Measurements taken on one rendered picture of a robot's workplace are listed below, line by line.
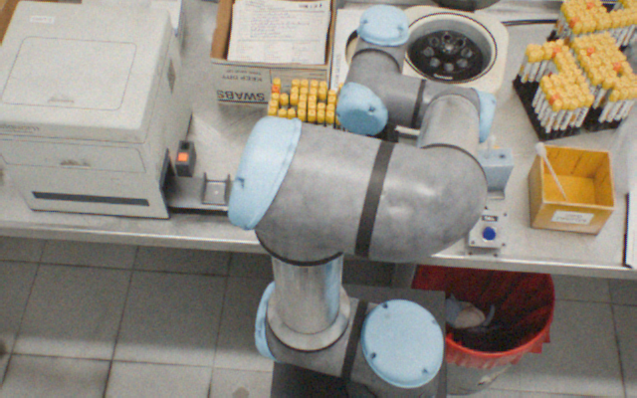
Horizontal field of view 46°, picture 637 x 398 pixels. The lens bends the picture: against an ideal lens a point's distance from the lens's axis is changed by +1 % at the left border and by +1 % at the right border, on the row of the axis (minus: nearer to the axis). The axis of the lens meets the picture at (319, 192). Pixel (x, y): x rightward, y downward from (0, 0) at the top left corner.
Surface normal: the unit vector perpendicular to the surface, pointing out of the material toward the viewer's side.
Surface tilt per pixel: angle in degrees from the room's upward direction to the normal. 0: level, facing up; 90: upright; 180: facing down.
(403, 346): 9
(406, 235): 65
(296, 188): 40
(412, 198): 30
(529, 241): 0
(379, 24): 1
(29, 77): 0
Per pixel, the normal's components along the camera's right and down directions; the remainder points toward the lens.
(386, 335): 0.13, -0.45
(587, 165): -0.11, 0.84
